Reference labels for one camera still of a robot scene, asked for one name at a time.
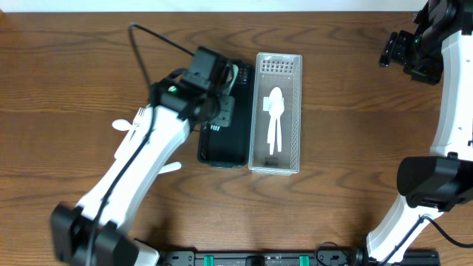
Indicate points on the white plastic spoon crossed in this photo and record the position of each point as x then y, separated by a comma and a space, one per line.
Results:
121, 125

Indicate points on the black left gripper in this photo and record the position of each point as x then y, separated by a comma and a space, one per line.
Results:
225, 111

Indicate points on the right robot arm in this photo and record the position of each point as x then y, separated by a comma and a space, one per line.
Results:
432, 185

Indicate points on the clear plastic basket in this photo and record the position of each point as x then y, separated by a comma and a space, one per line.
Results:
283, 71

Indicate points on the white plastic fork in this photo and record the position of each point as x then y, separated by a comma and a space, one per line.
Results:
170, 167
215, 128

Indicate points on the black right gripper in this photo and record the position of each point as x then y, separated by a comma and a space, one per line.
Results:
394, 49

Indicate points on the dark green plastic basket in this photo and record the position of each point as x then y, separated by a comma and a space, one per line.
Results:
228, 147

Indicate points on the white plastic fork crossed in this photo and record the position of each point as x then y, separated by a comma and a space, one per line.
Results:
135, 123

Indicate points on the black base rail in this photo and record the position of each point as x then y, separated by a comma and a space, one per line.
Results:
321, 257

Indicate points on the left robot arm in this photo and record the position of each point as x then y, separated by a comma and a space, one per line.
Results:
95, 231

